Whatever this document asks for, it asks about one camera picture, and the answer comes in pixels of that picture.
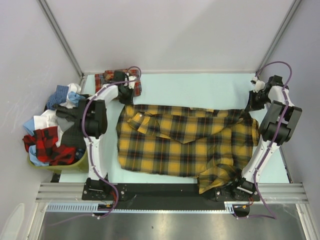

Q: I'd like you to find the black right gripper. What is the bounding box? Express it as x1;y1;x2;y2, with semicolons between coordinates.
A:
245;90;272;112

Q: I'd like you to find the yellow plaid long sleeve shirt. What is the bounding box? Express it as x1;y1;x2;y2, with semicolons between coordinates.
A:
116;104;260;194

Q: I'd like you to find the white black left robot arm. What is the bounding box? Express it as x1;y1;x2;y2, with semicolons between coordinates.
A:
77;66;142;201

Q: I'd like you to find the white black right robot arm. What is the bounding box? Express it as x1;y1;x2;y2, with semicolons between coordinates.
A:
230;75;302;201

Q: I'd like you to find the folded red plaid shirt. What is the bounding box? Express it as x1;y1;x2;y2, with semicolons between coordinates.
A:
94;66;142;97

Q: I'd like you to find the blue patterned shirt in bin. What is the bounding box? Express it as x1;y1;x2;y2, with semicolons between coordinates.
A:
46;85;69;110

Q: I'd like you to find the white shirt in bin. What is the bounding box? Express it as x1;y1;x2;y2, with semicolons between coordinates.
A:
33;83;81;147

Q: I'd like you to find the olive green laundry bin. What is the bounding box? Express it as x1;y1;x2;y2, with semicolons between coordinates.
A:
26;94;99;175

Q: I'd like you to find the red black buffalo plaid shirt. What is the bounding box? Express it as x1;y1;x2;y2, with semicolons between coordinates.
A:
22;126;76;167

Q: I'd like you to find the light blue shirt in bin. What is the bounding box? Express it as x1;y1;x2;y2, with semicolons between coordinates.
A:
22;90;85;167

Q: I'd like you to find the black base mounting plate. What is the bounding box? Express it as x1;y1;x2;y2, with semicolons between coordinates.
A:
81;182;261;211

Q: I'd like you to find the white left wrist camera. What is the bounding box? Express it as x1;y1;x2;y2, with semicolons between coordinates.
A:
123;73;141;90

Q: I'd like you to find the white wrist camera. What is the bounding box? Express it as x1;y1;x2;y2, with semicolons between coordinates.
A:
123;73;141;90
250;76;266;93

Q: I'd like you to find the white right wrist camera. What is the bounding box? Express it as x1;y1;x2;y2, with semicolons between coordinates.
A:
250;76;266;93

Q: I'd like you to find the aluminium left corner post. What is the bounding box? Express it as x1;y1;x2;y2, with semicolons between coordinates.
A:
36;0;84;79

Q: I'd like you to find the aluminium corner post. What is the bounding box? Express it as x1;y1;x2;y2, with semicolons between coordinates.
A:
36;0;84;79
256;0;303;73

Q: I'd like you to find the aluminium right corner post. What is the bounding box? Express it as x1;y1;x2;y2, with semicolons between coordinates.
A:
256;0;303;73

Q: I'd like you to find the white slotted cable duct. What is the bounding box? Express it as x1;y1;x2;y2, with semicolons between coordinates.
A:
46;202;234;214

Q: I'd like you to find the aluminium frame front rail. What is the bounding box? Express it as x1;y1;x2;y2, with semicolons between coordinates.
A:
36;182;309;204

